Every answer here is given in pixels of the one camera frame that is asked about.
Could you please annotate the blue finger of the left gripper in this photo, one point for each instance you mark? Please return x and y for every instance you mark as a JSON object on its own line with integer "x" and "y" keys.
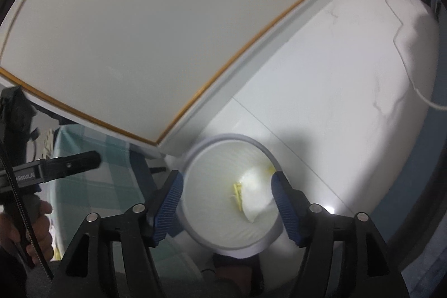
{"x": 61, "y": 167}

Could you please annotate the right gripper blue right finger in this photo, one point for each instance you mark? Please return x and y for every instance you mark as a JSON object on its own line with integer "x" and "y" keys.
{"x": 287, "y": 200}

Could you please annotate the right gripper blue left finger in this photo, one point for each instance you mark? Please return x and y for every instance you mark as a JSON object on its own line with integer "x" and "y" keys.
{"x": 164, "y": 207}

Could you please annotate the white round trash bin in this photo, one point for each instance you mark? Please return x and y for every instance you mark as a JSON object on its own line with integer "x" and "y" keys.
{"x": 208, "y": 210}

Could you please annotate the yellow scrap in bin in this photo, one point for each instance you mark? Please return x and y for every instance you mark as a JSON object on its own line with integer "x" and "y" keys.
{"x": 237, "y": 193}

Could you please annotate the teal checked tablecloth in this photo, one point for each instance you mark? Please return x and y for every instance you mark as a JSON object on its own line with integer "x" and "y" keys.
{"x": 123, "y": 179}

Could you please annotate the white cabinet with gold trim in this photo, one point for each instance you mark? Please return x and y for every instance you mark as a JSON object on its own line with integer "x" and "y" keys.
{"x": 151, "y": 72}

